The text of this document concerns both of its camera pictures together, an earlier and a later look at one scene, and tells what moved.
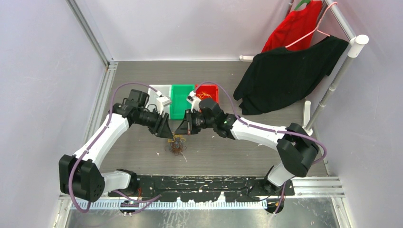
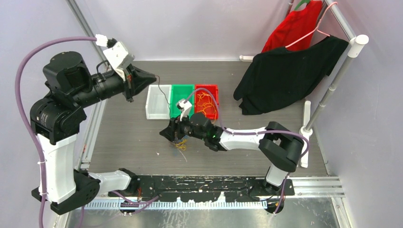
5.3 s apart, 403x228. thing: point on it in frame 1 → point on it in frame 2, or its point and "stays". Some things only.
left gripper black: [161, 128] → [136, 80]
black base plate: [247, 188] stays
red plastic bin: [208, 91] stays
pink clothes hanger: [316, 29] stays
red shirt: [298, 23] stays
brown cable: [176, 147] → [164, 95]
